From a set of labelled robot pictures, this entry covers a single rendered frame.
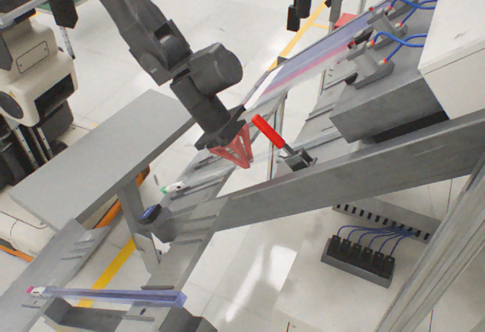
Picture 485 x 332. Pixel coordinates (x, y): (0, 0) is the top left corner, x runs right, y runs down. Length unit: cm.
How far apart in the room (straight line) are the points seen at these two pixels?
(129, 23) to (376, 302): 75
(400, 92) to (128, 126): 103
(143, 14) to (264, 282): 122
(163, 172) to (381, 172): 160
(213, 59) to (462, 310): 75
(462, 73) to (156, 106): 114
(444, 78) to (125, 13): 45
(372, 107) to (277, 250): 127
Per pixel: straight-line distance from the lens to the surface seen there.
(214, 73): 60
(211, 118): 66
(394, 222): 104
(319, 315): 92
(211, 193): 78
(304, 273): 95
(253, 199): 62
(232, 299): 160
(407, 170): 48
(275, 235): 174
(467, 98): 44
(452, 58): 42
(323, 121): 68
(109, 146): 130
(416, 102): 48
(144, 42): 64
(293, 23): 73
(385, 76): 52
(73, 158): 130
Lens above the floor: 145
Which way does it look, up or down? 44 degrees down
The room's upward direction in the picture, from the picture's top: straight up
